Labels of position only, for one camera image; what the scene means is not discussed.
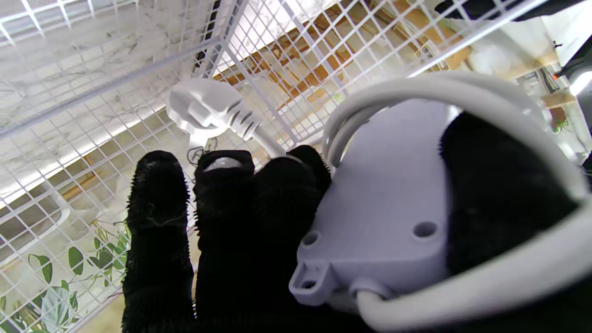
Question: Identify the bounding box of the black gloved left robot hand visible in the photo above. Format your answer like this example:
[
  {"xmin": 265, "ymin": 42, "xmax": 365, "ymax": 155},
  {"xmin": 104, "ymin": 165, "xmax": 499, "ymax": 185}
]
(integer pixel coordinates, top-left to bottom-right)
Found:
[{"xmin": 435, "ymin": 0, "xmax": 588, "ymax": 21}]

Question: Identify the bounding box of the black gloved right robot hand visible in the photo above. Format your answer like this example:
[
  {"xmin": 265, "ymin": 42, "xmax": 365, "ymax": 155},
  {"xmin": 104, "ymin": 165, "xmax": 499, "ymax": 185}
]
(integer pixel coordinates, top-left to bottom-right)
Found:
[{"xmin": 121, "ymin": 111, "xmax": 592, "ymax": 333}]

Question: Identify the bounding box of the white wire mesh drawer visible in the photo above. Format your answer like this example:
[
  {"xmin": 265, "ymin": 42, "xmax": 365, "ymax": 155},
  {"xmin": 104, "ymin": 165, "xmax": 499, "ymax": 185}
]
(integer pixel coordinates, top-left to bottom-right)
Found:
[{"xmin": 0, "ymin": 0, "xmax": 551, "ymax": 333}]

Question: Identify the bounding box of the printed cafe scene backdrop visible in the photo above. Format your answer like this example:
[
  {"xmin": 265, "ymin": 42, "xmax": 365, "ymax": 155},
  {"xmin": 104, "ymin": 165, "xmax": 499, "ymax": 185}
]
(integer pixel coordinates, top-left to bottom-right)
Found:
[{"xmin": 0, "ymin": 0, "xmax": 592, "ymax": 333}]

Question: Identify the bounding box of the white power strip with cord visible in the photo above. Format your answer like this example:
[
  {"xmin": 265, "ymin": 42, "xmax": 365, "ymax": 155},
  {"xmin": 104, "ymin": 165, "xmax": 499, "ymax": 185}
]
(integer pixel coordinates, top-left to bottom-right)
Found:
[{"xmin": 166, "ymin": 72, "xmax": 592, "ymax": 333}]

